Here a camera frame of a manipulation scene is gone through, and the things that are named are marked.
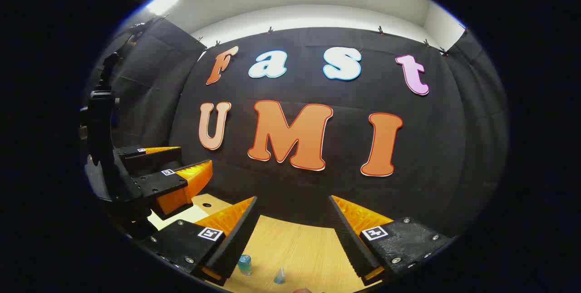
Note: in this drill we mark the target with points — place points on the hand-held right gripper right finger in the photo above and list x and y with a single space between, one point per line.
349 238

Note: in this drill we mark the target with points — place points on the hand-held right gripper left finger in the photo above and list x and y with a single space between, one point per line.
240 238

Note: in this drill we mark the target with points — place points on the black backdrop cloth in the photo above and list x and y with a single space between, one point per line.
340 184

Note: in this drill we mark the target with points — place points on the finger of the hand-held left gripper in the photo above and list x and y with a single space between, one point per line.
159 186
145 159

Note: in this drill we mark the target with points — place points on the blue and white tube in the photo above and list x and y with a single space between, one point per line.
280 278

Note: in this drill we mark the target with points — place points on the blue skin care bottle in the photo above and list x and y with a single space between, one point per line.
245 266

